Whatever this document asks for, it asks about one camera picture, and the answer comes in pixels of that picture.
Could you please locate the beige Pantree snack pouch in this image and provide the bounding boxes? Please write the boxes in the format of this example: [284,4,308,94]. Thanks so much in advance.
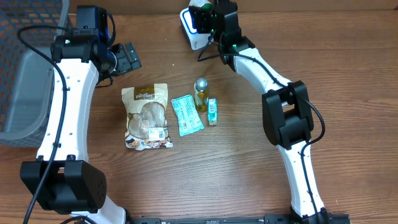
[121,83,174,151]

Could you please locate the teal snack packet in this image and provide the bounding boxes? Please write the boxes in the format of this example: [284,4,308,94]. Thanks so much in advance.
[171,95,204,137]

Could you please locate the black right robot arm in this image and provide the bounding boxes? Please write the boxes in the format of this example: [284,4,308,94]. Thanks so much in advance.
[188,1,330,223]

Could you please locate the dark grey plastic basket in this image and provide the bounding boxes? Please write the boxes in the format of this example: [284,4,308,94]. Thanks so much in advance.
[1,0,70,147]

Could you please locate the small teal tissue pack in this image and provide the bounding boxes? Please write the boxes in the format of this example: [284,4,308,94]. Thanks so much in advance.
[207,98,218,126]

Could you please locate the yellow liquid bottle silver cap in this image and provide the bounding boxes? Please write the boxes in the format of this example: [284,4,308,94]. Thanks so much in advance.
[194,78,209,111]

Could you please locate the white barcode scanner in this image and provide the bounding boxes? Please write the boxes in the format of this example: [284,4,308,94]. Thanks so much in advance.
[180,8,210,50]

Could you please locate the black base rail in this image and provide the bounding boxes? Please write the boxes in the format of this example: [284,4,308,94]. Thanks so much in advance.
[127,213,351,224]

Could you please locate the green lid jar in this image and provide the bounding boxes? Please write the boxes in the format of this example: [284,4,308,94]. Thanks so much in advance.
[189,0,213,9]

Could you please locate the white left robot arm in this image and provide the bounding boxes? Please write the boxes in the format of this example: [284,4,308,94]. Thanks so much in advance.
[20,5,141,223]

